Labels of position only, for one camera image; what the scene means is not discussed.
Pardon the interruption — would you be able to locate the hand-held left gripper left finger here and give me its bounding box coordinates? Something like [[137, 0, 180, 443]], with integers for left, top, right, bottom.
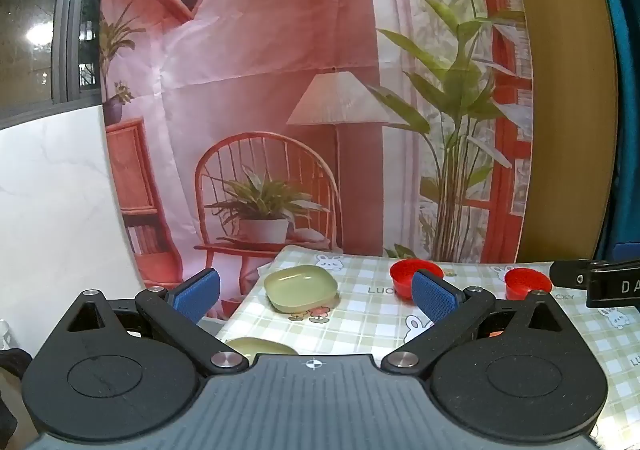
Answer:
[[65, 268, 251, 377]]

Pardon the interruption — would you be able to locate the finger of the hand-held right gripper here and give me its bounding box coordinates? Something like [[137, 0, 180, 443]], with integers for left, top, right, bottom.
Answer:
[[549, 260, 593, 289]]

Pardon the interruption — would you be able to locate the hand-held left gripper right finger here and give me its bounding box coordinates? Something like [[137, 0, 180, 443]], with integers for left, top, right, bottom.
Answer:
[[381, 269, 568, 378]]

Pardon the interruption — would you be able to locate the red plastic bowl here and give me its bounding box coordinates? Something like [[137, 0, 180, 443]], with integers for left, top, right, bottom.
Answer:
[[389, 259, 444, 301], [504, 268, 554, 301]]

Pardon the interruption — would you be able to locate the green square plate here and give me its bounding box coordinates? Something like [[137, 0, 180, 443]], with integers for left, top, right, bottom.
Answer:
[[225, 337, 299, 357], [263, 265, 339, 314]]

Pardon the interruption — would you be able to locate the checkered bunny tablecloth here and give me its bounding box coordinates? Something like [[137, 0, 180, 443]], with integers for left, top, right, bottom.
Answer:
[[215, 244, 640, 441]]

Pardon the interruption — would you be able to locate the teal curtain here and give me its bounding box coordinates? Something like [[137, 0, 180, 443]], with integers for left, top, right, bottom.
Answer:
[[582, 0, 640, 262]]

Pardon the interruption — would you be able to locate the dark cloth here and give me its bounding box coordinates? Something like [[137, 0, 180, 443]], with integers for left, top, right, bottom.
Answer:
[[0, 347, 34, 437]]

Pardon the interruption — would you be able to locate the grey framed window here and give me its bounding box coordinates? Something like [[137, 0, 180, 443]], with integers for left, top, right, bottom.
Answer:
[[0, 0, 107, 120]]

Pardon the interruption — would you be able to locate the printed wall cloth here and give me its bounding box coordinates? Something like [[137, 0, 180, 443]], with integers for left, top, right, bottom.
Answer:
[[99, 0, 534, 322]]

